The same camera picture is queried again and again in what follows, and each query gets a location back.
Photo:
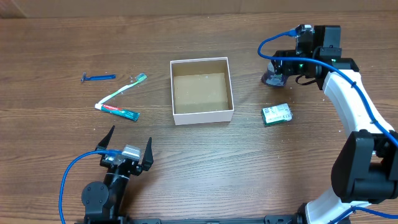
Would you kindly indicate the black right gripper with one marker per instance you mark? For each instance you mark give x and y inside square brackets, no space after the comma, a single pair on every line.
[291,65]

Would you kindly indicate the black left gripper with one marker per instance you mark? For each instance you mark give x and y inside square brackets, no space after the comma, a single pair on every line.
[147,160]

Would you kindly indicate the green red toothpaste tube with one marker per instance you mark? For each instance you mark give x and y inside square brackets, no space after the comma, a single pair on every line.
[132,115]

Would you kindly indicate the green white soap bar pack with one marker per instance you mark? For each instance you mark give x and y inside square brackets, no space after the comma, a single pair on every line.
[276,114]

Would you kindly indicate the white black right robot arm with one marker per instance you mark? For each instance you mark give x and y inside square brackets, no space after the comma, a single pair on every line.
[365,171]

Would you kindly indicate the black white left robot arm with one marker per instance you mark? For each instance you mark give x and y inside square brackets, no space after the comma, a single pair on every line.
[102,200]

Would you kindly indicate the white green toothbrush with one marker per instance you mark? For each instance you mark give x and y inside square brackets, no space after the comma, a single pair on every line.
[139,79]

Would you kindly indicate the blue disposable razor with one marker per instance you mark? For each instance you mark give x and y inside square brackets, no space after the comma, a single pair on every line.
[86,78]

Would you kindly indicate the white cardboard box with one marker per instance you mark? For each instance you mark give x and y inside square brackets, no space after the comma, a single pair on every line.
[201,91]

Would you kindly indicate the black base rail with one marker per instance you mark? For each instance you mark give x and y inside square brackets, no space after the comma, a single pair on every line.
[268,219]

